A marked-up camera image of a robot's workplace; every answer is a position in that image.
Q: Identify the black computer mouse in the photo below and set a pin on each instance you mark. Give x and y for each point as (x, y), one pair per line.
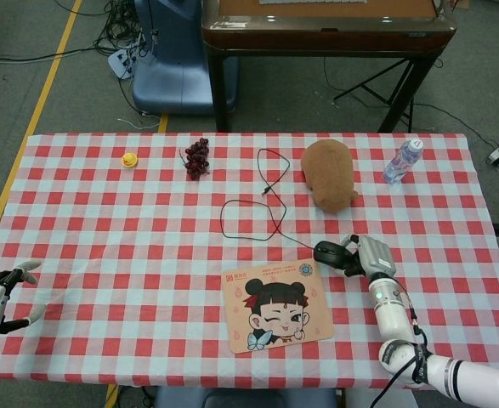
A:
(330, 253)

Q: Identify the brown plush toy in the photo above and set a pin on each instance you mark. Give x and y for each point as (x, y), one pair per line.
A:
(327, 174)

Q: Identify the red white checkered tablecloth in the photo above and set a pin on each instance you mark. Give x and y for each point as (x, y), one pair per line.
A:
(104, 255)

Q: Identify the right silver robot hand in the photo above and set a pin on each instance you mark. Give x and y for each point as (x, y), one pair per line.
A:
(374, 257)

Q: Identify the clear plastic water bottle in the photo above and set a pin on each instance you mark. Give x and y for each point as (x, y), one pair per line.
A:
(402, 163)

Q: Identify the cartoon girl mouse pad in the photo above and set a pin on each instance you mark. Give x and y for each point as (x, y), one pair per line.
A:
(274, 306)

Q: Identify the blue machine base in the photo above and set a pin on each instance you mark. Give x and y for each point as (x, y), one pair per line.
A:
(172, 64)

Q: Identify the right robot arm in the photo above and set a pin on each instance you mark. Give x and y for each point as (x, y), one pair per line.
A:
(391, 314)

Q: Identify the yellow rubber duck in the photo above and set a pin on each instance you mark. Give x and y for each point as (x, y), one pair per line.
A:
(130, 160)

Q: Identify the dark red grape bunch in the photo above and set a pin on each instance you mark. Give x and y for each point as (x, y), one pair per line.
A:
(196, 159)

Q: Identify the dark wooden mahjong table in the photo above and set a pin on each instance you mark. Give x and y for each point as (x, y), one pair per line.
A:
(317, 38)

